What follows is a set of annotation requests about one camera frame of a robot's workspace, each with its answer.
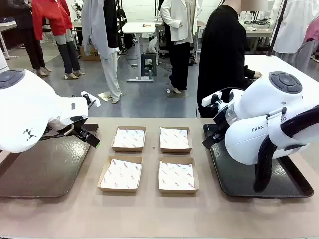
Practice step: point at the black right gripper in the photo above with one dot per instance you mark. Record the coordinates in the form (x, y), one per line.
(221, 119)

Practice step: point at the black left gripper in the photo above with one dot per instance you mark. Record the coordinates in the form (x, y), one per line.
(78, 123)

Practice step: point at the white printed paper liner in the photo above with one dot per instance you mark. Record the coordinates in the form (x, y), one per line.
(128, 138)
(177, 175)
(174, 139)
(120, 174)

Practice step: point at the kraft paper food box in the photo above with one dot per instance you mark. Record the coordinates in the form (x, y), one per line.
(175, 151)
(128, 150)
(117, 189)
(178, 191)

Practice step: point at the person's right forearm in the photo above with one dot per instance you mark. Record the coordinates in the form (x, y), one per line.
(249, 73)

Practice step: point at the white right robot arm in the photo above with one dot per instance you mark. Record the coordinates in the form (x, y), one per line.
(261, 104)

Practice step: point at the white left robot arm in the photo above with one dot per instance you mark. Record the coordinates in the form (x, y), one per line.
(27, 112)

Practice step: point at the black plastic serving tray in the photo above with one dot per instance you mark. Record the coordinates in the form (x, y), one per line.
(239, 179)

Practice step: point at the brown plastic serving tray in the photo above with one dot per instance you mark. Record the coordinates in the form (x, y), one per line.
(49, 164)

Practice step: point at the person's right hand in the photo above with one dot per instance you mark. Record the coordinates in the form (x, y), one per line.
(257, 74)

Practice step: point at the person in black top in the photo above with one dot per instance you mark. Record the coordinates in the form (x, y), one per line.
(219, 62)

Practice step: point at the brown cardboard carton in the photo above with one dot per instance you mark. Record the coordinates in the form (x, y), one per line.
(89, 54)

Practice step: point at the mannequin in white jacket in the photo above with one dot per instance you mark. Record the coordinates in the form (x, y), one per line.
(178, 37)

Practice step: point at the mannequin in grey shirt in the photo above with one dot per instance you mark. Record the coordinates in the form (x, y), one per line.
(96, 32)

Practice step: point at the white plastic bag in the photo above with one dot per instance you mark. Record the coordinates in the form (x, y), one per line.
(152, 45)

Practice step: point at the mannequin in dark clothes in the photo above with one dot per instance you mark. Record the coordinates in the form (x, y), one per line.
(27, 37)

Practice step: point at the white standing desk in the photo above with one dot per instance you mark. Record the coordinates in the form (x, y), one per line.
(139, 27)

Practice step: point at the black tripod pole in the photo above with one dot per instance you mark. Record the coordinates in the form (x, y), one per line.
(276, 27)

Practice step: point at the mannequin in red jacket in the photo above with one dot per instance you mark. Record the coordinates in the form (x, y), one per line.
(49, 17)

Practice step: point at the white side table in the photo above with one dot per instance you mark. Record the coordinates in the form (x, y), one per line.
(7, 27)

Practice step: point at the mannequin in white shirt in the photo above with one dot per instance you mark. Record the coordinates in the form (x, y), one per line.
(296, 25)

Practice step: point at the pink garment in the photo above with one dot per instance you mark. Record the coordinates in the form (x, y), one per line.
(312, 32)

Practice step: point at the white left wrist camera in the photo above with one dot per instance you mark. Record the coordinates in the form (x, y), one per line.
(93, 100)

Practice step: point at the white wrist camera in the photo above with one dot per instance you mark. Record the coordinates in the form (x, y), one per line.
(93, 100)
(210, 99)

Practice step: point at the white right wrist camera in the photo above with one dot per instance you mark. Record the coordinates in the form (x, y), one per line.
(210, 99)

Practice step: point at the beige mannequin base plate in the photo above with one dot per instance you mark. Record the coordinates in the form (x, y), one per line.
(104, 95)

